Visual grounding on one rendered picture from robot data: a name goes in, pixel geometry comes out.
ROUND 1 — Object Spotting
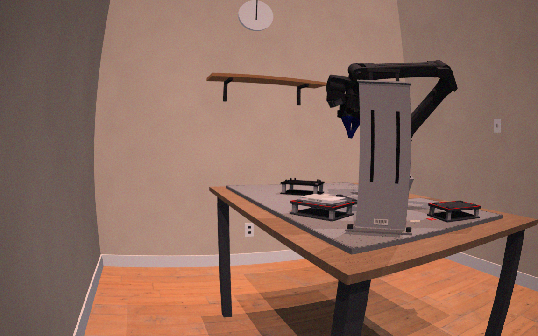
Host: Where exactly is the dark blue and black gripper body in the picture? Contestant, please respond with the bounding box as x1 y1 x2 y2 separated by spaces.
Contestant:
337 98 360 119

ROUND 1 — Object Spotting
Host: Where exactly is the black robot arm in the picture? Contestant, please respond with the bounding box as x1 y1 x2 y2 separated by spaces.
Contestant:
326 60 458 138

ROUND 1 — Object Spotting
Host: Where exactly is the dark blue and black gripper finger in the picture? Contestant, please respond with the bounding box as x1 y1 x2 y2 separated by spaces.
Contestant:
345 116 360 139
341 116 355 135

